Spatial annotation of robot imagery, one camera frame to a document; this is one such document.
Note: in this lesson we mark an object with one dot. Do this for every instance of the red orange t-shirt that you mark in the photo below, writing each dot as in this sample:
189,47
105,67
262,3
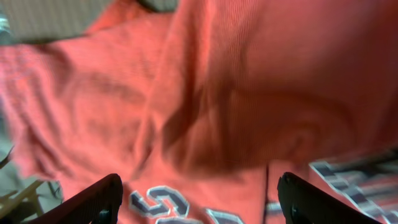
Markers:
201,110

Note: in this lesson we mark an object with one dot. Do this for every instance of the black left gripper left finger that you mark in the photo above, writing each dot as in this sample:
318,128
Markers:
99,203

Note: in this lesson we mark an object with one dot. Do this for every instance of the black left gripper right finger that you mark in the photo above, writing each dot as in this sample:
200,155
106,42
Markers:
303,203

